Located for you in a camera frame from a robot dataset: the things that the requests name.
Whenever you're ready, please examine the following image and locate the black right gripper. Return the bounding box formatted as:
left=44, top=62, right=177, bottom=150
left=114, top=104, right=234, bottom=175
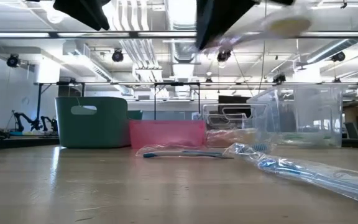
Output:
left=196, top=0, right=295, bottom=50

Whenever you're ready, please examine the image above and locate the purple white toothbrush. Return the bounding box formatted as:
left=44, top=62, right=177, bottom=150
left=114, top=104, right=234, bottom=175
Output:
left=197, top=11, right=313, bottom=56

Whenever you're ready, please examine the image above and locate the green white toothbrush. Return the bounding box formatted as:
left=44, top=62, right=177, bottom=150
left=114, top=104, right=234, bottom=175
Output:
left=278, top=132, right=332, bottom=147

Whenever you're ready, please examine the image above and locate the black metal rack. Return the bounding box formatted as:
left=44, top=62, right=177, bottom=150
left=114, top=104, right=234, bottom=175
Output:
left=34, top=81, right=201, bottom=122

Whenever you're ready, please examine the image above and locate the black monitor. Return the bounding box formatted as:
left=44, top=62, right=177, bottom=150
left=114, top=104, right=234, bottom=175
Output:
left=218, top=95, right=251, bottom=116

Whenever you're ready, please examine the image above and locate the clear plastic bin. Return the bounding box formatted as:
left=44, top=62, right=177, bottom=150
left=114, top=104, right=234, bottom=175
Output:
left=201, top=103, right=270, bottom=149

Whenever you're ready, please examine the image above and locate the green plastic bin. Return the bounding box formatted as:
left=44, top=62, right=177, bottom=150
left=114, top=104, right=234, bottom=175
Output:
left=55, top=96, right=132, bottom=149

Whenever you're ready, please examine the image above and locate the pink plastic bin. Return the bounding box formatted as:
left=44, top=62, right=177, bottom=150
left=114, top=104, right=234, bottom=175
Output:
left=129, top=119, right=207, bottom=149

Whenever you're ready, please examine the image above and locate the frosted clear plastic tub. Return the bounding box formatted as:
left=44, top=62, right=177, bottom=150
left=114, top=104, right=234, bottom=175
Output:
left=246, top=85, right=344, bottom=149

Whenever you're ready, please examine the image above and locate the black overhead frame bar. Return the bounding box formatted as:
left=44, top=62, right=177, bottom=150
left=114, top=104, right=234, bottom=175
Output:
left=0, top=30, right=358, bottom=39

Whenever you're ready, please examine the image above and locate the black hanging camera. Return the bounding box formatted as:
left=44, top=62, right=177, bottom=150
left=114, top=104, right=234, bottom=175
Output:
left=272, top=73, right=287, bottom=85
left=331, top=51, right=346, bottom=63
left=111, top=49, right=125, bottom=63
left=216, top=49, right=232, bottom=63
left=6, top=53, right=21, bottom=68

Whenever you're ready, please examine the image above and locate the silver ventilation duct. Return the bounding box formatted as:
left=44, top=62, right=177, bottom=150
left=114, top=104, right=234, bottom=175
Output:
left=163, top=0, right=208, bottom=98

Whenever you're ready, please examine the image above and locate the thin hanging cable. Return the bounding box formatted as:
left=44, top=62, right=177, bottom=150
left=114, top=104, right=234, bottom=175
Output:
left=258, top=0, right=267, bottom=94

